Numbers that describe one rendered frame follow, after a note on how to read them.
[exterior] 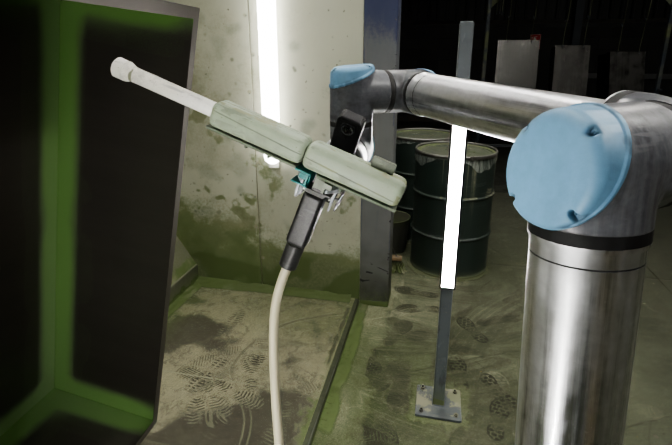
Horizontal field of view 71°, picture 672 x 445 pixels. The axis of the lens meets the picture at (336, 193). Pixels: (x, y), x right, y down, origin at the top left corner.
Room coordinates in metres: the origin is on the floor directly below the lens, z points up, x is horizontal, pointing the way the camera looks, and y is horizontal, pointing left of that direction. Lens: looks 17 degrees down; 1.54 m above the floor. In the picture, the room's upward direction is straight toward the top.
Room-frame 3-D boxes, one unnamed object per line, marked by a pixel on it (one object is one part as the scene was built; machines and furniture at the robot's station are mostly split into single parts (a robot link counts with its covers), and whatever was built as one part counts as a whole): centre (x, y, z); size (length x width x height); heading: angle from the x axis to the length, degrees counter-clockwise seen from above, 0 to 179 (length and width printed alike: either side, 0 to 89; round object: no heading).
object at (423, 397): (1.78, -0.47, 0.01); 0.20 x 0.20 x 0.01; 78
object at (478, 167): (3.27, -0.85, 0.44); 0.59 x 0.58 x 0.89; 2
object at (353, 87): (0.99, -0.04, 1.45); 0.12 x 0.09 x 0.12; 114
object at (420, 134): (3.91, -0.73, 0.86); 0.54 x 0.54 x 0.01
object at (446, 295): (1.78, -0.47, 0.82); 0.05 x 0.05 x 1.64; 78
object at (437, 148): (3.27, -0.85, 0.86); 0.54 x 0.54 x 0.01
